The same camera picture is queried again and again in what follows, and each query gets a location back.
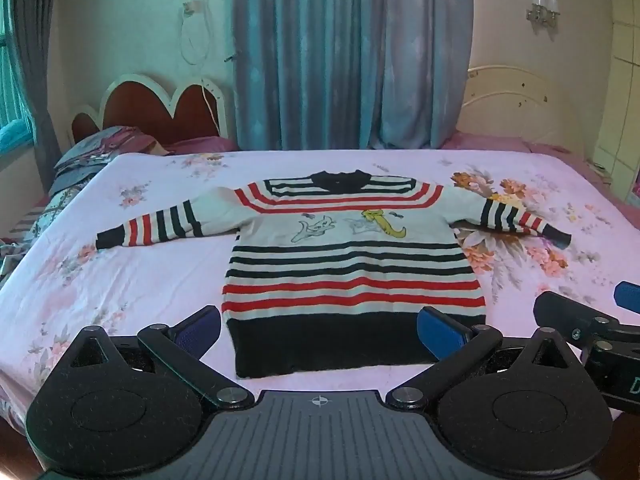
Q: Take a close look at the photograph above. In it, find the glass wall lamp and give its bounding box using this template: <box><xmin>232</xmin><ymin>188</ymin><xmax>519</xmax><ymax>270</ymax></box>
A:
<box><xmin>525</xmin><ymin>0</ymin><xmax>562</xmax><ymax>25</ymax></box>

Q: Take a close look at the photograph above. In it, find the cream wardrobe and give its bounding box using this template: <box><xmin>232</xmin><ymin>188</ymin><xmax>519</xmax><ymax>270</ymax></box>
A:
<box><xmin>594</xmin><ymin>0</ymin><xmax>640</xmax><ymax>188</ymax></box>

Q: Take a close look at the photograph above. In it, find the floral pillow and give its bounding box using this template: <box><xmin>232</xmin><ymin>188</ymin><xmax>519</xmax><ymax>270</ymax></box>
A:
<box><xmin>52</xmin><ymin>126</ymin><xmax>168</xmax><ymax>196</ymax></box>

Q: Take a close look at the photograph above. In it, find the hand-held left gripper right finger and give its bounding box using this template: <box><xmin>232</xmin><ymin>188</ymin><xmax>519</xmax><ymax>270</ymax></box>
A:
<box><xmin>385</xmin><ymin>306</ymin><xmax>577</xmax><ymax>408</ymax></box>

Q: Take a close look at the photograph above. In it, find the red scalloped headboard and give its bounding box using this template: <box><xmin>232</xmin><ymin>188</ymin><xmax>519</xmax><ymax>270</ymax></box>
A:
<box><xmin>70</xmin><ymin>74</ymin><xmax>231</xmax><ymax>147</ymax></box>

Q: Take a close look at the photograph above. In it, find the bed with floral sheet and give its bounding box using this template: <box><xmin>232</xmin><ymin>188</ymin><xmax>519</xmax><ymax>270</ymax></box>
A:
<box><xmin>0</xmin><ymin>149</ymin><xmax>640</xmax><ymax>426</ymax></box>

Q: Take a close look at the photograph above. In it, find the striped cartoon sweater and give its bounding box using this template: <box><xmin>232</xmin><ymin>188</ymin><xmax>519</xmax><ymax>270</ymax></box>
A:
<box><xmin>95</xmin><ymin>169</ymin><xmax>573</xmax><ymax>380</ymax></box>

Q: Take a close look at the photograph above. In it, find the blue grey curtain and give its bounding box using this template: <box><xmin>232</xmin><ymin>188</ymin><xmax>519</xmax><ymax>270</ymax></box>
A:
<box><xmin>231</xmin><ymin>0</ymin><xmax>476</xmax><ymax>151</ymax></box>

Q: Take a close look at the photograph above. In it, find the pink pillow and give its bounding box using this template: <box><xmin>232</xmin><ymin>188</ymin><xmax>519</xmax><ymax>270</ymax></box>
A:
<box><xmin>164</xmin><ymin>136</ymin><xmax>241</xmax><ymax>155</ymax></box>

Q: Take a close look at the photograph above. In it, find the cream curved headboard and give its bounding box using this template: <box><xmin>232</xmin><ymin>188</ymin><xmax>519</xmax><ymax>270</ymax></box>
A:
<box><xmin>457</xmin><ymin>64</ymin><xmax>586</xmax><ymax>148</ymax></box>

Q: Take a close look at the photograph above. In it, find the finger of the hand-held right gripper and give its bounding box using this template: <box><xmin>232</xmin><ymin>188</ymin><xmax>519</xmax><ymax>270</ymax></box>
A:
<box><xmin>533</xmin><ymin>290</ymin><xmax>623</xmax><ymax>349</ymax></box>
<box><xmin>613</xmin><ymin>280</ymin><xmax>640</xmax><ymax>314</ymax></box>

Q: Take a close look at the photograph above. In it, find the patterned folded quilt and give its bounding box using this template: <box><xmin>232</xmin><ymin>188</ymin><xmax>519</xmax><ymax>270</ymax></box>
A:
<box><xmin>0</xmin><ymin>182</ymin><xmax>81</xmax><ymax>281</ymax></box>

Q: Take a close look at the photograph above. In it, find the pink bedsheet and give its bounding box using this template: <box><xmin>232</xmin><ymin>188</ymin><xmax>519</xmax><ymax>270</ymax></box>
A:
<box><xmin>440</xmin><ymin>130</ymin><xmax>640</xmax><ymax>211</ymax></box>

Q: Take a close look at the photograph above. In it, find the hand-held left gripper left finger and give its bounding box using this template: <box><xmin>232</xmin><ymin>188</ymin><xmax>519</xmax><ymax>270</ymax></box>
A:
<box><xmin>64</xmin><ymin>305</ymin><xmax>255</xmax><ymax>409</ymax></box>

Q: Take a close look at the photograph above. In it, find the grey window curtain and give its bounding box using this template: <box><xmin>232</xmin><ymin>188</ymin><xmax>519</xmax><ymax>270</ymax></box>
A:
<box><xmin>9</xmin><ymin>0</ymin><xmax>65</xmax><ymax>181</ymax></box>

